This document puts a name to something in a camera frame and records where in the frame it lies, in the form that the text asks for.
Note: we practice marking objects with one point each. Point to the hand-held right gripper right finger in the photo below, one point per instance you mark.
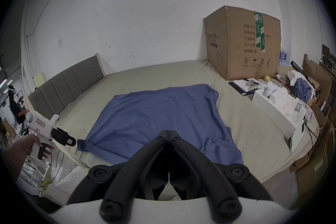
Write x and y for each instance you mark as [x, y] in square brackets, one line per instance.
[212, 181]

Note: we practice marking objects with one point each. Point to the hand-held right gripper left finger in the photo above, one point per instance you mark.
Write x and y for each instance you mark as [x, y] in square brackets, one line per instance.
[123, 181]

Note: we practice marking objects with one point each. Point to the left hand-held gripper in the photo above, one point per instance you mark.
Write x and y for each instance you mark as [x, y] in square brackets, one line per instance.
[42, 125]

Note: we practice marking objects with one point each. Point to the person's left forearm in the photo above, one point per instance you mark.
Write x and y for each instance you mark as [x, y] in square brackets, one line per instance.
[10, 160]

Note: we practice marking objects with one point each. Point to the person's left hand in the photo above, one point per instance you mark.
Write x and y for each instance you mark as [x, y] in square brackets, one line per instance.
[26, 145]

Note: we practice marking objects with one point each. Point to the grey padded headboard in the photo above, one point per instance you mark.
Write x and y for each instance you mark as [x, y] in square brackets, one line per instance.
[68, 81]

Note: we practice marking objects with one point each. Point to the blue shirt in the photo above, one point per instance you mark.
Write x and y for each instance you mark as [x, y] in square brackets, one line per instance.
[162, 115]

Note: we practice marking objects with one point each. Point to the long white box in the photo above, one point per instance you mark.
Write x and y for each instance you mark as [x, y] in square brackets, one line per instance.
[275, 110]

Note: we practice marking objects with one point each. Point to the black clipboard with paper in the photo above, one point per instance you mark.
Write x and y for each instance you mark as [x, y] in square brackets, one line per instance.
[240, 86]

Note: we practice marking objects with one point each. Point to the flat brown cardboard sheet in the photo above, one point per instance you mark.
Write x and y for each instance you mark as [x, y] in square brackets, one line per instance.
[312, 165]

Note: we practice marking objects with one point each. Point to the pair of glasses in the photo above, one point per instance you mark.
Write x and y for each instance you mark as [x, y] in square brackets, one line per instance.
[252, 83]

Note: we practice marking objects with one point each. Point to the white hand controller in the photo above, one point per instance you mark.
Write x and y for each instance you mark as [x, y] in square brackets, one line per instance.
[268, 90]

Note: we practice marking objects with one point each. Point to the bed with beige sheet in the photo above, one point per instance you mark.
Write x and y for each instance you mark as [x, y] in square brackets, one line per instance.
[157, 74]

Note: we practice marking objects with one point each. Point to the small yellow ball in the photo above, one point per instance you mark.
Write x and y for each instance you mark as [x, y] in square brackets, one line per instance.
[267, 78]

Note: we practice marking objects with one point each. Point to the bunched dark blue garment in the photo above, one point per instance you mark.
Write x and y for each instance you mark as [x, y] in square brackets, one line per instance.
[301, 89]

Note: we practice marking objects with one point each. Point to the large brown cardboard carton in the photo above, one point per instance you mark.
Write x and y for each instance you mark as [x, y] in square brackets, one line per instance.
[236, 47]

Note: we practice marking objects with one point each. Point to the pack of water bottles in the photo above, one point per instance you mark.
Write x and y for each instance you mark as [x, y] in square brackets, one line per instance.
[283, 57]

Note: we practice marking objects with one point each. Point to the open brown cardboard box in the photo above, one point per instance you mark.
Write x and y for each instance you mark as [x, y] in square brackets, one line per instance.
[319, 78]

